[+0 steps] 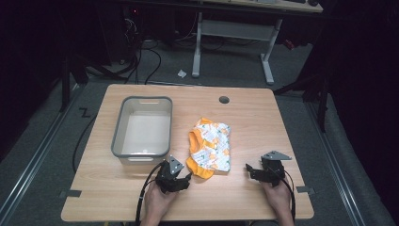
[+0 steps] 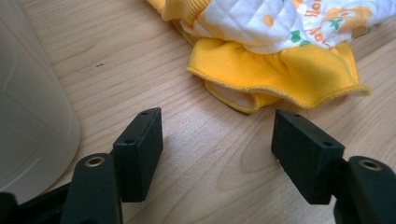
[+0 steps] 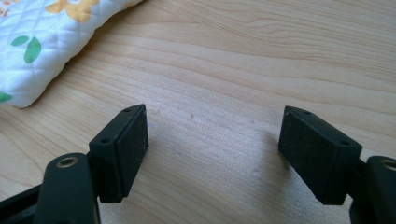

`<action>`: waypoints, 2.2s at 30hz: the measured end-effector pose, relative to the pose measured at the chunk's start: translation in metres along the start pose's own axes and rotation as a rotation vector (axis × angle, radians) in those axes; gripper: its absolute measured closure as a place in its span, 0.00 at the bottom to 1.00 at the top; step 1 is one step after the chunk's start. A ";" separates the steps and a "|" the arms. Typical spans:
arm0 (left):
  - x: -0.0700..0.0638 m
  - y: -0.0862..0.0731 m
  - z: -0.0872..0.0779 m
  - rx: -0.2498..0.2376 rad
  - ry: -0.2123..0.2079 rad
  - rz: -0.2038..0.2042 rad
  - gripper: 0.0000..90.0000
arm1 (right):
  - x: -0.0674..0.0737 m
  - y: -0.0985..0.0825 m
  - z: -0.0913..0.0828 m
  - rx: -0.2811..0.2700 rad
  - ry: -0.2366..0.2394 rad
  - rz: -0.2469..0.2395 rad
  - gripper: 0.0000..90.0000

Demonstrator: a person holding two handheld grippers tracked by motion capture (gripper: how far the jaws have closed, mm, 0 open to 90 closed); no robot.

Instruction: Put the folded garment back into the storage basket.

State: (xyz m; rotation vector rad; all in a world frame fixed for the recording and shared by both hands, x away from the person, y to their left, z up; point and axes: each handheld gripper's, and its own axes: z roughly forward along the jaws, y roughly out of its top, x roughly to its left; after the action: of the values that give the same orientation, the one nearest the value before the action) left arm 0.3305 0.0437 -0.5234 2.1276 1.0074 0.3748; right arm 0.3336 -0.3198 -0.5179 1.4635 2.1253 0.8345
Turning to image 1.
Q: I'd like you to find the black metal stand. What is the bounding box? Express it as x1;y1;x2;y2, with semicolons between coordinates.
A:
58;37;126;113
273;46;333;134

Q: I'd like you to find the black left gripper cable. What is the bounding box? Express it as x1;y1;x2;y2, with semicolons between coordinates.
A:
135;161;167;226

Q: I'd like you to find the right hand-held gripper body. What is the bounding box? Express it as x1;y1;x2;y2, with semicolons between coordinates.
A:
259;150;293;188

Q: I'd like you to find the desk with white metal legs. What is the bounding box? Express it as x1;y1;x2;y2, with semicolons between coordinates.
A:
190;0;325;87

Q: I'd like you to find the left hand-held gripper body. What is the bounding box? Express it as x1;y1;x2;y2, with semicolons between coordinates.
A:
154;154;185;194

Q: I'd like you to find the orange and white patterned garment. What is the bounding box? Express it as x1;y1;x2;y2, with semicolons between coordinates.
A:
185;117;232;181

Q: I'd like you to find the metal floor rail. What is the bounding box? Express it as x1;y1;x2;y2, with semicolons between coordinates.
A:
306;101;367;226
0;84;83;224

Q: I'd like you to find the person's right hand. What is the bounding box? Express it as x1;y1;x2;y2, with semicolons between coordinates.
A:
261;179;294;218

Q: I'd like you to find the bundle of black floor cables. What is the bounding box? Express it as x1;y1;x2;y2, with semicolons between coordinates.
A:
84;12;201;86

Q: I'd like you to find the grey tape piece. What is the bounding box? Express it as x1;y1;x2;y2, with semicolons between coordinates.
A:
295;186;316;195
59;189;83;200

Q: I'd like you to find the black cable under table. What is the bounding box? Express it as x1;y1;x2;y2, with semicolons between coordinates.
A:
72;114;99;174

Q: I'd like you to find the white plastic bin grey rim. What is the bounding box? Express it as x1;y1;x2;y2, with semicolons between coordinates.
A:
110;95;174;166

